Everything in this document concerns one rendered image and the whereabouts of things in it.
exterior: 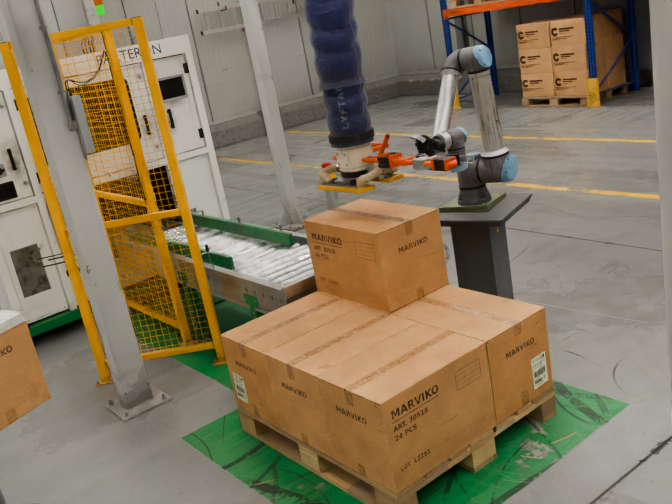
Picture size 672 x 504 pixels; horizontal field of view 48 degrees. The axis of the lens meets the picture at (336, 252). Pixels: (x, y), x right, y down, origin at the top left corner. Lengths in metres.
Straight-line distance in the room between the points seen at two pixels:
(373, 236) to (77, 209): 1.62
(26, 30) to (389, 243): 2.06
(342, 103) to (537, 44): 8.54
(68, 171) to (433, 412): 2.27
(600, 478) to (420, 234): 1.34
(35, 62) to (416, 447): 2.61
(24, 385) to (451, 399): 1.74
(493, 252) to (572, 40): 7.55
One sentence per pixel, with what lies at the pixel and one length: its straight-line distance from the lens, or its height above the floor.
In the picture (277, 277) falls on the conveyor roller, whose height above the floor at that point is 0.53.
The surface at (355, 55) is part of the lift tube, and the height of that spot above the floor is 1.73.
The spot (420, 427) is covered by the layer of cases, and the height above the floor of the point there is 0.35.
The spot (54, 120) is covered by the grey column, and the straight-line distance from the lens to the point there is 4.19.
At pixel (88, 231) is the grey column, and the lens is 4.28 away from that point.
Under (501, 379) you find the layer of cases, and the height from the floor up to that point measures 0.34.
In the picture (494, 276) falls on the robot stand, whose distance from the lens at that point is 4.39.
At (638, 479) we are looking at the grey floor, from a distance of 3.35.
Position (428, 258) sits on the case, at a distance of 3.76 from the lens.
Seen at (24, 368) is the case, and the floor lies 0.80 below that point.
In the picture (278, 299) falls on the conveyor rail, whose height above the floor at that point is 0.53.
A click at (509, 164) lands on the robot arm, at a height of 1.00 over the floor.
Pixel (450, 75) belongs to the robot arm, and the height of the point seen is 1.51.
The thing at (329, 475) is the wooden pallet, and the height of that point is 0.02.
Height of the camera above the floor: 1.95
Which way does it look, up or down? 17 degrees down
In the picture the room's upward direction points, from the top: 11 degrees counter-clockwise
